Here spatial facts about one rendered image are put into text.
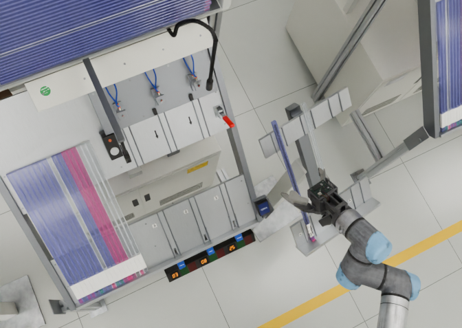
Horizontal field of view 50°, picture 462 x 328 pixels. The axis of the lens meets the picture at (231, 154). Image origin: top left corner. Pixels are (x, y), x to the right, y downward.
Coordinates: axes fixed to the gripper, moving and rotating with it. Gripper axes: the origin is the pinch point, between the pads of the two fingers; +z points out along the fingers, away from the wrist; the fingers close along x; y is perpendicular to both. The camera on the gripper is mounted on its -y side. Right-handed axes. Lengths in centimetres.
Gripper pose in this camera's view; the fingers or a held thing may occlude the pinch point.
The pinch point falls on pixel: (300, 181)
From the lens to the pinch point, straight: 155.3
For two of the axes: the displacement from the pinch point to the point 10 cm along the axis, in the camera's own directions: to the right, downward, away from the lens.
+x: -8.2, 5.1, -2.6
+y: -1.8, -6.7, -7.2
